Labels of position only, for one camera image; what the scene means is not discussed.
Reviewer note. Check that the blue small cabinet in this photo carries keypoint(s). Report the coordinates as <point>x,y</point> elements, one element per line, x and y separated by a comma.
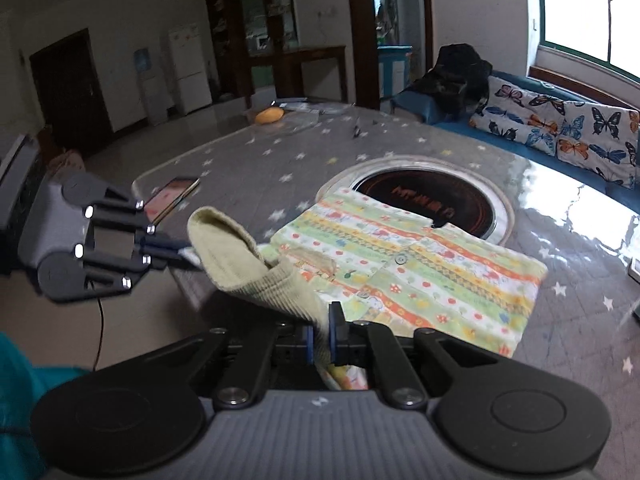
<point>392,72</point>

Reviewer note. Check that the dark wooden display cabinet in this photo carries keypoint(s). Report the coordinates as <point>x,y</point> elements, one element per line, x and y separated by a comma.
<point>225,20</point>

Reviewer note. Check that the hanging clothes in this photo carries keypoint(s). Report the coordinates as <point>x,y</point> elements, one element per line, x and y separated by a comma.
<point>385,20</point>

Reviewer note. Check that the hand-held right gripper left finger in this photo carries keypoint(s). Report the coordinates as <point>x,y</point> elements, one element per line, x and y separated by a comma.
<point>310,346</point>

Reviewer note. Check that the wooden side table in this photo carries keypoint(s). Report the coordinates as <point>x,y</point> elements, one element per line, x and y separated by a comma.
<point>310,67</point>

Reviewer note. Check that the smartphone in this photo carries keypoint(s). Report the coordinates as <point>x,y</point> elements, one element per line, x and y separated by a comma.
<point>172,195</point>

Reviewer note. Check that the black and silver pen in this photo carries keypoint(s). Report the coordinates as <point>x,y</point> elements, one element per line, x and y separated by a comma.
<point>357,130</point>

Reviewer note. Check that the patterned children's shirt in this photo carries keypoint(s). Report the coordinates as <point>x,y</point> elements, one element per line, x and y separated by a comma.
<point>400,280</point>

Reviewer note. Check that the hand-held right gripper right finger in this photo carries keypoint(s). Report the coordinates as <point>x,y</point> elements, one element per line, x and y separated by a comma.
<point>336,345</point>

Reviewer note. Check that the green framed window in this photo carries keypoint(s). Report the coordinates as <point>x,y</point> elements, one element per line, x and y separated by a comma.
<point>575,5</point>

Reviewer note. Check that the grey star quilted table cover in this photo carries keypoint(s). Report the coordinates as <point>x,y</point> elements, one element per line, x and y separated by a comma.
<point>250,160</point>

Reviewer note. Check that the dark wooden door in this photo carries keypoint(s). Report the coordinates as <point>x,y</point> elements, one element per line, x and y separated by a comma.
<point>70,95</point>

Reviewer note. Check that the orange mango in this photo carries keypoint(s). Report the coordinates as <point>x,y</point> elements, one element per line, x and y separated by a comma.
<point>269,115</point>

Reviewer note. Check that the round black induction cooker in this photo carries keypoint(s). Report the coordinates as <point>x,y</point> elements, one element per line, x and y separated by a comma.
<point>425,185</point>

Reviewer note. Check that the dark wooden door frame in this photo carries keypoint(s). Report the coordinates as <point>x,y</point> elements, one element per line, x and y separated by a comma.
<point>360,35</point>

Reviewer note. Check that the white refrigerator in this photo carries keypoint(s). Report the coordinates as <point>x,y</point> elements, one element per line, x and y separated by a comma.
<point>190,70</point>

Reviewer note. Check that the clear plastic tray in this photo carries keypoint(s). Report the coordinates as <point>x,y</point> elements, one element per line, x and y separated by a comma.
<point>300,119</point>

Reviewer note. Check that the water dispenser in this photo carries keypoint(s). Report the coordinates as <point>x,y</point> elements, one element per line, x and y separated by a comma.
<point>147,85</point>

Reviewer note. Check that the black backpack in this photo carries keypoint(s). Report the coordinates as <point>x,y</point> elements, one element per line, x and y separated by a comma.
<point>457,65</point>

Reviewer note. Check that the grey ribbed panel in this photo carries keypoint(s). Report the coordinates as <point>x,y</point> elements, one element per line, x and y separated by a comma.
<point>17,185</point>

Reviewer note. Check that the butterfly print pillow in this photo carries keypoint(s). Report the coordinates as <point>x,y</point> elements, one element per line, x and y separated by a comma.
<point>560,125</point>

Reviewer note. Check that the person's teal sweater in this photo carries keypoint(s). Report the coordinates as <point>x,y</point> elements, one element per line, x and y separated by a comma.
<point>25,400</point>

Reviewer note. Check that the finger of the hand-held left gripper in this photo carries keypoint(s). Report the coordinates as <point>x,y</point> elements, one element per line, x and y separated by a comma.
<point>115,256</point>
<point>120,220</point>

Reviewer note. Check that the blue sofa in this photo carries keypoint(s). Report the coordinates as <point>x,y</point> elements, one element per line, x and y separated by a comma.
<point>425,106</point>

